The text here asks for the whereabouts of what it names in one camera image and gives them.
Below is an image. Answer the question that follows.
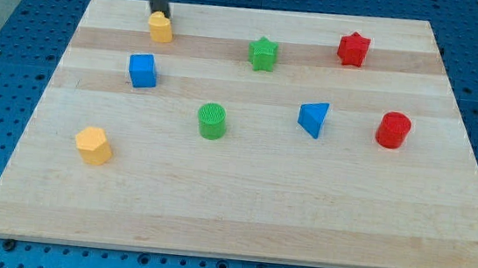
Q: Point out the blue cube block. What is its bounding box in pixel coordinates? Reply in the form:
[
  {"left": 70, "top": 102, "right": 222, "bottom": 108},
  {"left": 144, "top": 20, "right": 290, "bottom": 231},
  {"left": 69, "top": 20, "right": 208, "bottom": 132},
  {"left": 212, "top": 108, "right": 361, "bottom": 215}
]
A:
[{"left": 128, "top": 53, "right": 157, "bottom": 88}]

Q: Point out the green star block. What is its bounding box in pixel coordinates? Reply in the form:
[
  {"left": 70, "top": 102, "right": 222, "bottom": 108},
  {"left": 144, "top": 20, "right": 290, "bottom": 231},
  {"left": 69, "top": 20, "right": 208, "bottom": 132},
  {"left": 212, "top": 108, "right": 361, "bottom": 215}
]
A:
[{"left": 248, "top": 36, "right": 279, "bottom": 72}]

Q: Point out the green cylinder block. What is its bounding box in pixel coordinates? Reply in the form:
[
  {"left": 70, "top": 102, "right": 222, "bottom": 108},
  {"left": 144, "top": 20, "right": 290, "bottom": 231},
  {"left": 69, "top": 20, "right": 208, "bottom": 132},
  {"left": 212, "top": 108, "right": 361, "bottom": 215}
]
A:
[{"left": 198, "top": 102, "right": 227, "bottom": 140}]

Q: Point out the yellow hexagon block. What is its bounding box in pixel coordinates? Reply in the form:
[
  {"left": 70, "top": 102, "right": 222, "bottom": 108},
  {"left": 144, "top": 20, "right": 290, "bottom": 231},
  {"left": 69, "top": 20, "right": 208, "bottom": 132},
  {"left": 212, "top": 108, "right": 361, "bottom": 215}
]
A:
[{"left": 75, "top": 127, "right": 113, "bottom": 166}]

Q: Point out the blue triangle block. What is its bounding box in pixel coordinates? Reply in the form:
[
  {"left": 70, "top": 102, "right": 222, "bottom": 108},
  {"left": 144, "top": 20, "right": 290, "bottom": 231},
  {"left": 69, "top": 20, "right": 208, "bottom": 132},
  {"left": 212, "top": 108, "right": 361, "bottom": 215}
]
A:
[{"left": 298, "top": 102, "right": 330, "bottom": 139}]

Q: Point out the red star block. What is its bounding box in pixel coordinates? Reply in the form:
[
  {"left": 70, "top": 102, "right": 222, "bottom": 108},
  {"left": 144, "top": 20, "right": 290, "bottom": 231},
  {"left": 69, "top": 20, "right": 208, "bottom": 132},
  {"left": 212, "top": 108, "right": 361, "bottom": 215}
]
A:
[{"left": 337, "top": 32, "right": 371, "bottom": 67}]

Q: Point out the light wooden board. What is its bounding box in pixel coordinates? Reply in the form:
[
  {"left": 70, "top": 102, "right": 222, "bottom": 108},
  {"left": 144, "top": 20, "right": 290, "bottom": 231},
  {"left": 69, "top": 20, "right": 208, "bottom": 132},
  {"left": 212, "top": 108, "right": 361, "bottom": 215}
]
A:
[{"left": 0, "top": 0, "right": 478, "bottom": 268}]

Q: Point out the red cylinder block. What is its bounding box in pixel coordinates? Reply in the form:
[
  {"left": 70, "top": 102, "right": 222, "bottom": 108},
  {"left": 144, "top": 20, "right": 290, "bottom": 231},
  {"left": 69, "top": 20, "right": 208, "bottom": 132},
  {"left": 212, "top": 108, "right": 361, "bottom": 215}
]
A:
[{"left": 375, "top": 112, "right": 412, "bottom": 149}]

